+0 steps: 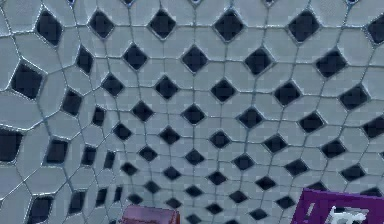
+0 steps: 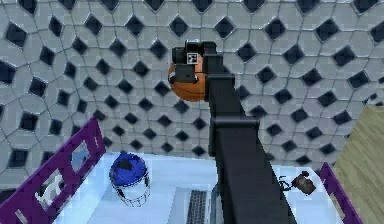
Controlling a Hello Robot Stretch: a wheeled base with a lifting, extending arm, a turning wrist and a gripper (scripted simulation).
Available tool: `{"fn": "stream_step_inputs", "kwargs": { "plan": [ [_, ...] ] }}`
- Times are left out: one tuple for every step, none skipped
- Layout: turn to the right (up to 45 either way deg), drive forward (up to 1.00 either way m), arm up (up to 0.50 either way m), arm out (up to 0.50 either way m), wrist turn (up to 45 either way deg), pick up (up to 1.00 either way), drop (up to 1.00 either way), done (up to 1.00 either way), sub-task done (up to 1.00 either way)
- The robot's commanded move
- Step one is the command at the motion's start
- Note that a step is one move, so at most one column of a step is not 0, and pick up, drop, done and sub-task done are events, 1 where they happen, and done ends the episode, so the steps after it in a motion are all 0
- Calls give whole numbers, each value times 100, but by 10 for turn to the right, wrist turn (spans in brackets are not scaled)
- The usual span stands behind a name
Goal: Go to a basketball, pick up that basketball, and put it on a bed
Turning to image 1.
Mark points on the purple box with white print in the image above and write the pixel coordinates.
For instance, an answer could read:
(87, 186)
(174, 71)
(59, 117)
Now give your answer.
(320, 206)

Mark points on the maroon red box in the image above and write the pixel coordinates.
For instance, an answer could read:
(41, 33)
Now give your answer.
(150, 216)

